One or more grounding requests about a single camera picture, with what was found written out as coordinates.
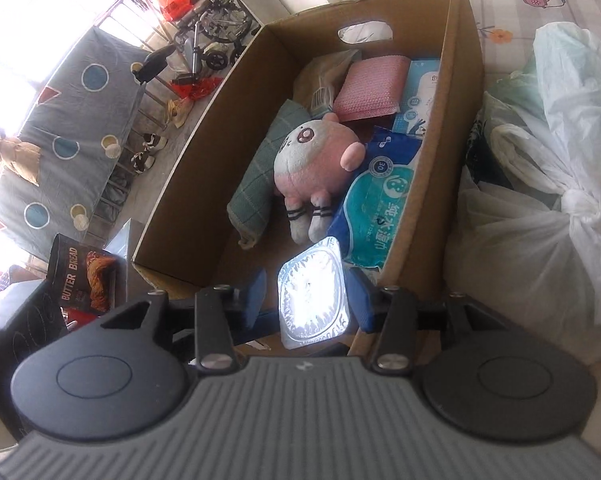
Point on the red plastic bag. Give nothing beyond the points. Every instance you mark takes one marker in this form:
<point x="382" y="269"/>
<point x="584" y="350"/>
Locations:
<point x="193" y="89"/>

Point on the wheelchair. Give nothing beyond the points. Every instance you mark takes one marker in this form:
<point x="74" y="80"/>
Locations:
<point x="215" y="30"/>

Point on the white tied plastic bag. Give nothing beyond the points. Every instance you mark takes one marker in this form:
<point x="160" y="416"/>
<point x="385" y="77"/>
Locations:
<point x="540" y="240"/>

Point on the grey dotted cloth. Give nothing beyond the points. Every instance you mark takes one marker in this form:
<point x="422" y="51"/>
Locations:
<point x="75" y="125"/>

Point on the brown cardboard box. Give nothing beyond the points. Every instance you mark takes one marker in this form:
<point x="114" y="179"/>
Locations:
<point x="220" y="170"/>

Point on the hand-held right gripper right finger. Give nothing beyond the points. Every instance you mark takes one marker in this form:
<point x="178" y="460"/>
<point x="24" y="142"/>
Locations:
<point x="363" y="300"/>

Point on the brown cloth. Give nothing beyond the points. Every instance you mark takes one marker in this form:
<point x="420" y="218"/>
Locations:
<point x="15" y="157"/>

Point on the blue tissue packet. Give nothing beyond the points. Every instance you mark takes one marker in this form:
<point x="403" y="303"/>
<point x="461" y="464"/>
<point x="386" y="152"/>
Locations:
<point x="395" y="147"/>

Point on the sneaker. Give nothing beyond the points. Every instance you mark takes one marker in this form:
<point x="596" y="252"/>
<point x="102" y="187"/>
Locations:
<point x="153" y="141"/>
<point x="143" y="161"/>

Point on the black bread bag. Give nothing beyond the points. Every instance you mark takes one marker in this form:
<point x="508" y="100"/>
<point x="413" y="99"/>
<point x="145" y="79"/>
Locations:
<point x="83" y="275"/>

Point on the teal checked towel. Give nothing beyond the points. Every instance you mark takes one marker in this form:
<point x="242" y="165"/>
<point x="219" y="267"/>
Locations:
<point x="260" y="185"/>

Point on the teal tissue packet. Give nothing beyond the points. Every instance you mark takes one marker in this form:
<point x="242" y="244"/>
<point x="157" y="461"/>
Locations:
<point x="380" y="220"/>

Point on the pink knitted cloth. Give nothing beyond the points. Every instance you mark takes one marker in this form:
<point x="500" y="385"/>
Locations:
<point x="373" y="87"/>

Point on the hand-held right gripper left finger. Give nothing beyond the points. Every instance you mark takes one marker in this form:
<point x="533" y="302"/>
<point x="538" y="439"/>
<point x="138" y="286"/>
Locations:
<point x="254" y="300"/>

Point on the checked printed bed mat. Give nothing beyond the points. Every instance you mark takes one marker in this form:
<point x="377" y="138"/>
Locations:
<point x="510" y="5"/>

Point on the white yogurt cup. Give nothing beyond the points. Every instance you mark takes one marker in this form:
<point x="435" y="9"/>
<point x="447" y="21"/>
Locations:
<point x="313" y="295"/>

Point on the pink plush toy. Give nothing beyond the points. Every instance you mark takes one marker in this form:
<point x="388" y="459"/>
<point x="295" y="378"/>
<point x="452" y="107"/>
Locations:
<point x="315" y="170"/>

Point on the beige plastic bag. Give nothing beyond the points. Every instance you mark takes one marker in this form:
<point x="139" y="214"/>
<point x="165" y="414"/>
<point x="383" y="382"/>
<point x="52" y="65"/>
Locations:
<point x="325" y="72"/>

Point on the white and blue wipes packet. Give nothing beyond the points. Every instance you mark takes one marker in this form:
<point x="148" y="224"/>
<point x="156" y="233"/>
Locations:
<point x="420" y="95"/>

